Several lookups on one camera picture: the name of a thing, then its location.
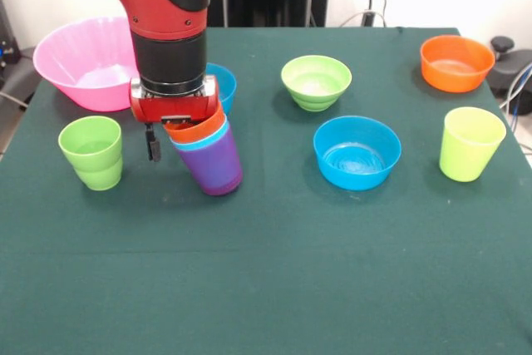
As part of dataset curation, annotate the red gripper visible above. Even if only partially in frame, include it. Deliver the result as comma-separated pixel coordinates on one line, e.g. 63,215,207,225
128,75,220,163

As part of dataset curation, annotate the orange cup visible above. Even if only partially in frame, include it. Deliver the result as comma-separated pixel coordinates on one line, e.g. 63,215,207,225
163,101,227,144

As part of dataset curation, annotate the blue cup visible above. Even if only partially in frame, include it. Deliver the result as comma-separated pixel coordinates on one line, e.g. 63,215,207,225
170,120,230,153

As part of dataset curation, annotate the purple cup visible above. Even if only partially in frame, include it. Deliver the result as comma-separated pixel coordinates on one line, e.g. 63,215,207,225
174,124,244,197

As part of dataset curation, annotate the blue bowl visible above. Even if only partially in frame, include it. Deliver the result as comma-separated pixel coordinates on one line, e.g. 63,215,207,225
313,115,403,192
205,62,238,116

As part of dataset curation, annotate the large pink bowl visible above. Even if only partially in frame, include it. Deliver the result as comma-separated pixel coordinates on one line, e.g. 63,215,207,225
32,17,141,113

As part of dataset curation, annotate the dark green table cloth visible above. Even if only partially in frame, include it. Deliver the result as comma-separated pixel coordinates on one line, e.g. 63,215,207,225
0,25,532,355

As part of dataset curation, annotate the black device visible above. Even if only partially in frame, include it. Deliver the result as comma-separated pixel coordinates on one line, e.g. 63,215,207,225
0,0,22,69

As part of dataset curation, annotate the green bowl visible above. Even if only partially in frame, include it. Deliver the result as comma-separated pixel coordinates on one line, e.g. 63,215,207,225
280,55,352,113

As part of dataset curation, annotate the orange bowl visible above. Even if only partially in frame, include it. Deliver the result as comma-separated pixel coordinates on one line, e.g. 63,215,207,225
419,34,496,94

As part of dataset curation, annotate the yellow-green cup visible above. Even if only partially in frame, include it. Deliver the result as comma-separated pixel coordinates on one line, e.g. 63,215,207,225
439,106,507,184

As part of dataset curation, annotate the black office chair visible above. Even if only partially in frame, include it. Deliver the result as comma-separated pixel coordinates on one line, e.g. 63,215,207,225
485,36,532,102

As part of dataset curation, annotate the grey cable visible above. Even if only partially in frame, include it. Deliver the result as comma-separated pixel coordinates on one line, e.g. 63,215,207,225
0,91,29,111

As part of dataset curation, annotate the blue cable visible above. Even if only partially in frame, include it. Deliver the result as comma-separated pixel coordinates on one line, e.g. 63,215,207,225
498,62,532,123

